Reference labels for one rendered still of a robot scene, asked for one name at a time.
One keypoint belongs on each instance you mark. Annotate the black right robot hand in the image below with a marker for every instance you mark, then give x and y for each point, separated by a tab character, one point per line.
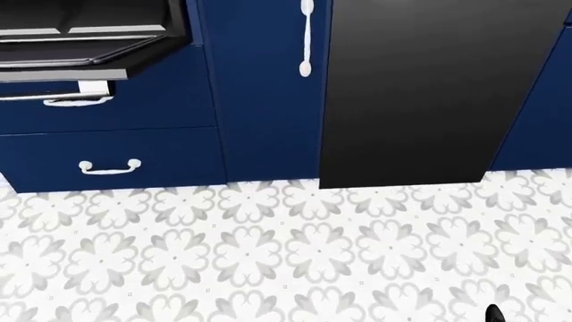
495	314

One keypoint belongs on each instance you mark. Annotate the tall blue cabinet door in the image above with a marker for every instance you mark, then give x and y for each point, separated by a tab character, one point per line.
263	100

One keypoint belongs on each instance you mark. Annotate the black oven body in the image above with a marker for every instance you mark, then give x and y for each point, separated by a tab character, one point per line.
111	16

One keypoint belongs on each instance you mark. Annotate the black open oven door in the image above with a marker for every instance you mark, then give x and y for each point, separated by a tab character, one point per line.
67	57

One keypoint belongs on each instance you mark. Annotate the blue cabinet beside dishwasher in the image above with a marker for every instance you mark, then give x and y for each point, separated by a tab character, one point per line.
543	117

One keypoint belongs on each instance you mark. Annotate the black dishwasher front panel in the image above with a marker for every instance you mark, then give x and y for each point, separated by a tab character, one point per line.
415	100

